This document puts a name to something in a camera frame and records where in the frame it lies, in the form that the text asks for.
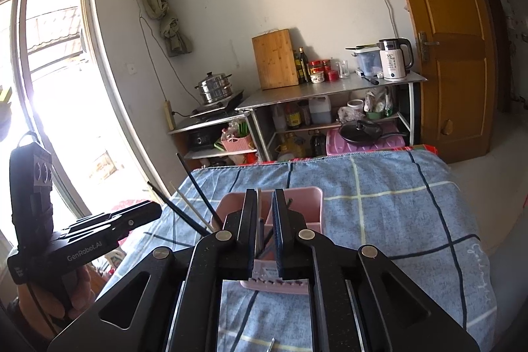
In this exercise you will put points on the white water filter pitcher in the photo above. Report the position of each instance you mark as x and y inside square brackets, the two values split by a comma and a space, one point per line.
[367, 61]

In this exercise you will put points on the red lid jar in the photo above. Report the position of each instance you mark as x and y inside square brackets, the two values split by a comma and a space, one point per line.
[316, 67]

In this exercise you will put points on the green bowl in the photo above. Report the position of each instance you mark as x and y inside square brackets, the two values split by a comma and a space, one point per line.
[374, 115]

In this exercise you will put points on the pale wooden chopstick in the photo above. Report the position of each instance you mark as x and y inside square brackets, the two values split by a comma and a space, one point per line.
[189, 203]

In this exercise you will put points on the dark glass bottle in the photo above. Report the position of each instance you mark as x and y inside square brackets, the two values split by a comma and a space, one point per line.
[317, 143]

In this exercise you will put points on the red box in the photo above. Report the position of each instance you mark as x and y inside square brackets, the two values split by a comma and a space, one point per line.
[425, 150]

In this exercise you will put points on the yellow cooking oil bottle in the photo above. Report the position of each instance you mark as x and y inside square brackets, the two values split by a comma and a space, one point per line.
[291, 148]

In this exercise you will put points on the stainless steel steamer pot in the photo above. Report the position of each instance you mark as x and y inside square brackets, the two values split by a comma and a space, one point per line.
[214, 88]

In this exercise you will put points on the red can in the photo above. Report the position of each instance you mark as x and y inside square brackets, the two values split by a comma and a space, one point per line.
[333, 75]

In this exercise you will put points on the white bowl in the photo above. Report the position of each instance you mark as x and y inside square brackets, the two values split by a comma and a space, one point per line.
[354, 104]

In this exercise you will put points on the glass mug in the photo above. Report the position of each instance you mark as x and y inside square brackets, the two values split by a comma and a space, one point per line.
[344, 69]

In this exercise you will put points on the bamboo cutting board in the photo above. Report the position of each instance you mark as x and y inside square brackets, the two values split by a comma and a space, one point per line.
[274, 59]

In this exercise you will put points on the black induction cooker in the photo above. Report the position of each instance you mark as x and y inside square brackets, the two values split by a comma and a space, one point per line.
[218, 106]

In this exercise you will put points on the small pink storage basket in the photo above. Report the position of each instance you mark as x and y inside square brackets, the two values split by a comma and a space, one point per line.
[237, 143]

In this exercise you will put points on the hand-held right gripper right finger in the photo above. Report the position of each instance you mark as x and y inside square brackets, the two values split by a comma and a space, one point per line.
[280, 228]

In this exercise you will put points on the white plastic jug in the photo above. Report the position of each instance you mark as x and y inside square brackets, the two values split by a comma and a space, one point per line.
[319, 110]

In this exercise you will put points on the black chopstick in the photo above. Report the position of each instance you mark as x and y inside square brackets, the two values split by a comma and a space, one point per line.
[198, 189]
[177, 209]
[269, 240]

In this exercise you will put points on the dark oil bottle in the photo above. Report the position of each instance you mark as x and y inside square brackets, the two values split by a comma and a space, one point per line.
[296, 69]
[304, 67]

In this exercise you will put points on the tall metal counter shelf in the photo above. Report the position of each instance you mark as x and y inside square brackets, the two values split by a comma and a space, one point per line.
[330, 88]

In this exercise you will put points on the pink plastic utensil basket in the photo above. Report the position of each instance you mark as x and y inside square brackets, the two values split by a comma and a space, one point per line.
[305, 207]

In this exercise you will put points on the beige power strip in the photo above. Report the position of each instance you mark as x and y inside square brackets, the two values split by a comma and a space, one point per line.
[169, 115]

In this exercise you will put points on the person's left hand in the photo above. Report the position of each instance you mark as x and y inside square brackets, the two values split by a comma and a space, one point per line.
[84, 290]

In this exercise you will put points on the pink plastic tray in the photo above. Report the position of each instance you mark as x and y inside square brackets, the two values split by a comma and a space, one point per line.
[342, 148]

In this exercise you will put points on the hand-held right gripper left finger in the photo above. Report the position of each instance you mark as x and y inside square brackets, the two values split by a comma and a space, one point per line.
[251, 228]

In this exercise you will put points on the soy sauce bottle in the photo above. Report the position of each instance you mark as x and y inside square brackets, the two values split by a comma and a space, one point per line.
[293, 117]

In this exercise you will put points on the white electric kettle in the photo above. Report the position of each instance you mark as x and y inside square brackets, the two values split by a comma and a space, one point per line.
[394, 61]

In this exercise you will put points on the blue checked tablecloth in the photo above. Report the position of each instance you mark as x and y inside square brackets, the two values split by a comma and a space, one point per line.
[392, 211]

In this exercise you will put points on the brown wooden door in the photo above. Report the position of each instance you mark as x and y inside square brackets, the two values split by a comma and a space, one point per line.
[449, 47]

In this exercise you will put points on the black frying pan with lid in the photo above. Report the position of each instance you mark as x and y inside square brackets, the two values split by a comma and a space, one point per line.
[361, 131]

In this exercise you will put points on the low metal shelf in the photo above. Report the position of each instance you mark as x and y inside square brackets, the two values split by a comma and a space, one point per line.
[194, 123]

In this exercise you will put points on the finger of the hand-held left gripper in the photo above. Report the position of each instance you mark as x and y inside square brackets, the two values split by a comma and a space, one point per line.
[136, 209]
[111, 228]

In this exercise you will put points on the window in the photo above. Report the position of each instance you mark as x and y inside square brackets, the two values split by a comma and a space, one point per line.
[62, 88]

